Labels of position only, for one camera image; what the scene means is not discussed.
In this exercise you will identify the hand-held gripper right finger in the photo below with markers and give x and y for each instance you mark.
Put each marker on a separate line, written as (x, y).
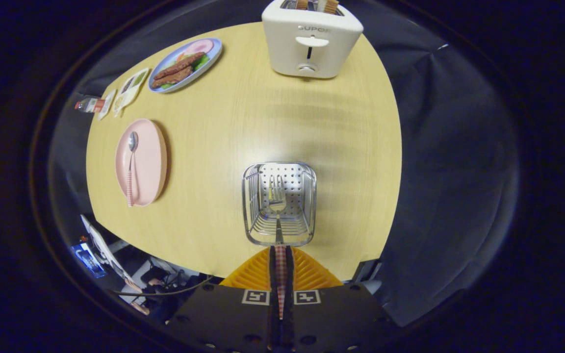
(336, 318)

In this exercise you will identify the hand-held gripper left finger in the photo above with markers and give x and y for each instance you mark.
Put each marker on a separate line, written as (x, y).
(223, 318)

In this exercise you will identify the white angled panel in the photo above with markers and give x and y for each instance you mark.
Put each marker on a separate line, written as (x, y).
(103, 247)

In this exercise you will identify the metal cutlery basket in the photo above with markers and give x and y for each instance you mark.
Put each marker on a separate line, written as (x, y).
(295, 179)

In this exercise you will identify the blue glowing screen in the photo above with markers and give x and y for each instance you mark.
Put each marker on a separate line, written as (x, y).
(88, 259)

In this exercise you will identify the pink plate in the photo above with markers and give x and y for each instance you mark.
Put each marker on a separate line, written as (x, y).
(150, 162)

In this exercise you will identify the white square coaster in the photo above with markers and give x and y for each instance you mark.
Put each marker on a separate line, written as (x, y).
(106, 105)

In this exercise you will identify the white divided condiment tray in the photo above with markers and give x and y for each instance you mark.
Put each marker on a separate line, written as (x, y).
(130, 93)

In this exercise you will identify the brown meat slice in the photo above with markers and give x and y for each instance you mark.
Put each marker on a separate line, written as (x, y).
(182, 64)
(172, 77)

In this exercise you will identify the clear plastic water bottle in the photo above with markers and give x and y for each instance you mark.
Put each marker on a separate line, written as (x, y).
(91, 105)

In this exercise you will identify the green lettuce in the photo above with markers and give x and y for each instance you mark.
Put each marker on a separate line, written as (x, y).
(201, 62)

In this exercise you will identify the white toaster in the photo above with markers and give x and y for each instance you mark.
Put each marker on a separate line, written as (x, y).
(287, 54)

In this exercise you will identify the blue plate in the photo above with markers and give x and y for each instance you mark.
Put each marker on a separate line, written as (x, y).
(214, 49)

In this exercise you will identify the pink ham slice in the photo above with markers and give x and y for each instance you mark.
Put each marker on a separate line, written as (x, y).
(199, 46)

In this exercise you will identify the toast slice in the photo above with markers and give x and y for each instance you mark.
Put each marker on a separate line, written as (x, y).
(330, 6)
(302, 4)

